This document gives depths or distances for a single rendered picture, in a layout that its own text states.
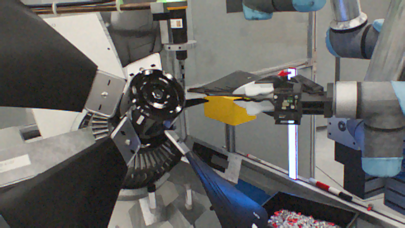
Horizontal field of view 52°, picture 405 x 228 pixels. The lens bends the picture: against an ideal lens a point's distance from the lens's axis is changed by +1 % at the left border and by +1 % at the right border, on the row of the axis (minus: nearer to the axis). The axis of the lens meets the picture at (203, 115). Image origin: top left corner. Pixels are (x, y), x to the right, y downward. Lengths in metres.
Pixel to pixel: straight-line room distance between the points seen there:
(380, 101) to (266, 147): 1.38
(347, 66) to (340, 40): 3.22
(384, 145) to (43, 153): 0.68
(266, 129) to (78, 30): 1.22
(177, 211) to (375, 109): 0.48
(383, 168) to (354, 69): 3.85
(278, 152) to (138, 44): 1.45
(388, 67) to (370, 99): 0.14
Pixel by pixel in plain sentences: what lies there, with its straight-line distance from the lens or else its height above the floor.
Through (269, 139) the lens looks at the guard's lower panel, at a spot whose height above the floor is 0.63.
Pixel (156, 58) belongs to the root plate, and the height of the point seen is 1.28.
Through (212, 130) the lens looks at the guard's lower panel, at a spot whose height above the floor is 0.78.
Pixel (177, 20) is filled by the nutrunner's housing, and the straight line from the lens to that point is 0.89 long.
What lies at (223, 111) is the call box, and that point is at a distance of 1.36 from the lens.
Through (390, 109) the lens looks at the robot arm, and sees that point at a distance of 0.87.
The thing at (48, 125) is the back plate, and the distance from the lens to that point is 1.07.
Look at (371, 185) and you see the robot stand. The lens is 1.46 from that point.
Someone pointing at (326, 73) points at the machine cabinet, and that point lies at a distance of 3.98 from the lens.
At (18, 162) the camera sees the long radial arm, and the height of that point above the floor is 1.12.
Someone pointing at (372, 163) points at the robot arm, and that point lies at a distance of 0.92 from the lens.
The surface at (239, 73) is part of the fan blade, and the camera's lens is 1.12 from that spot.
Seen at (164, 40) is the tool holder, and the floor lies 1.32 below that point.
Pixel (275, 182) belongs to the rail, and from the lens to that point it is 1.31.
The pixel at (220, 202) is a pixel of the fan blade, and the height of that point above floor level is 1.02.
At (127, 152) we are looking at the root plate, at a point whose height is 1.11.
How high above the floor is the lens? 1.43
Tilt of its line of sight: 18 degrees down
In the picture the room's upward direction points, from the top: 4 degrees counter-clockwise
